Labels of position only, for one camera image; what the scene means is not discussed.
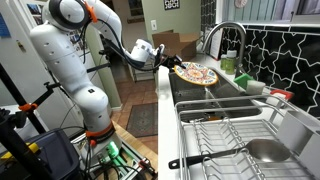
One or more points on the white wall switch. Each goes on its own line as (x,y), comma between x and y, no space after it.
(153,25)

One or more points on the white paper sheet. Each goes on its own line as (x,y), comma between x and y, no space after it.
(216,43)

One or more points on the white sponge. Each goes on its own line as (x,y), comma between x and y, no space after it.
(256,87)

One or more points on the red and white brush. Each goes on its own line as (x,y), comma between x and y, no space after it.
(281,95)

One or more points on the black tripod orange clamp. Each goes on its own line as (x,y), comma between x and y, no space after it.
(13,86)

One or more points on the green plastic clamp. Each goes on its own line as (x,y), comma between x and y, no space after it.
(113,150)

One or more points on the tall green soap bottle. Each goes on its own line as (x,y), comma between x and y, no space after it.
(231,61)

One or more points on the dark blue storage bin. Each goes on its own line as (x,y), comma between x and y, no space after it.
(56,153)

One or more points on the curved steel faucet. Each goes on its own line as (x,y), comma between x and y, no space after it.
(230,25)

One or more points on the small green soap bottle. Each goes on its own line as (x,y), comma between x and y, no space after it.
(223,61)

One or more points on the brown cardboard box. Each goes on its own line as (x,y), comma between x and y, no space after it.
(173,45)

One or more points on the yellow tool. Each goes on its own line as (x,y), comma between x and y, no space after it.
(31,147)

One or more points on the wooden robot mounting platform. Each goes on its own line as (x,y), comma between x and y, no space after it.
(133,140)

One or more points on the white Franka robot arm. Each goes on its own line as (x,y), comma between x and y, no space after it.
(66,66)

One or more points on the grey utensil caddy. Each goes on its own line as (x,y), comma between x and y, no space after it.
(296,133)

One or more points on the kitchen window white frame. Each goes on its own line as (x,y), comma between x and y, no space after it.
(266,10)

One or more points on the round wall ornament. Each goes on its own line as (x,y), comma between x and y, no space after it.
(241,3)

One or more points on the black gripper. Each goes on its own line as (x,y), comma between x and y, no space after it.
(167,62)

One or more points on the green sponge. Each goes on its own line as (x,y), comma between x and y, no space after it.
(242,81)

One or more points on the white plate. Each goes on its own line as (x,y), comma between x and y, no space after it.
(196,74)

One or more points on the patterned framed picture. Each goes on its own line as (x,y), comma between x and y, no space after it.
(171,4)

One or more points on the patterned floor rug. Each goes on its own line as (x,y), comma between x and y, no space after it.
(143,120)

